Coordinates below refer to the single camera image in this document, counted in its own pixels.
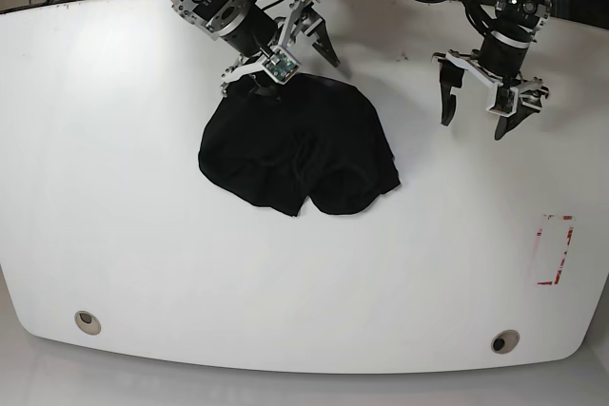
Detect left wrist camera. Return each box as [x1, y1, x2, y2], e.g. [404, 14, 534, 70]
[492, 87, 515, 117]

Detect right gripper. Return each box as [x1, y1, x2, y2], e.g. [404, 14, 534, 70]
[221, 0, 341, 101]

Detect table grommet hole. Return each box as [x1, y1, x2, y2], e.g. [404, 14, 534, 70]
[491, 329, 520, 355]
[74, 311, 101, 336]

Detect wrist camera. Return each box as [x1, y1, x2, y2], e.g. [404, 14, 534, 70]
[263, 46, 301, 85]
[492, 87, 515, 117]

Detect black graphic t-shirt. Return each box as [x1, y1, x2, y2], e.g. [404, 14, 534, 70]
[198, 73, 401, 217]

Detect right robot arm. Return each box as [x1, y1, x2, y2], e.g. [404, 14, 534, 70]
[171, 0, 340, 95]

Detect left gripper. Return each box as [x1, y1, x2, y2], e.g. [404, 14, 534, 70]
[432, 50, 550, 141]

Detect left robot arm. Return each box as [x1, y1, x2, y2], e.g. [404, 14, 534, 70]
[434, 0, 551, 141]

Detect right table grommet hole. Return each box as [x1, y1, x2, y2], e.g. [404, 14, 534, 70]
[491, 329, 520, 355]

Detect red tape rectangle marking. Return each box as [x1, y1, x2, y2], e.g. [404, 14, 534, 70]
[530, 215, 575, 286]

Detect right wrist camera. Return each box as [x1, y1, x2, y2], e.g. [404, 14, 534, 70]
[263, 46, 301, 85]

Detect left table grommet hole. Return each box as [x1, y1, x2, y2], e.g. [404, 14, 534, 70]
[74, 311, 101, 336]

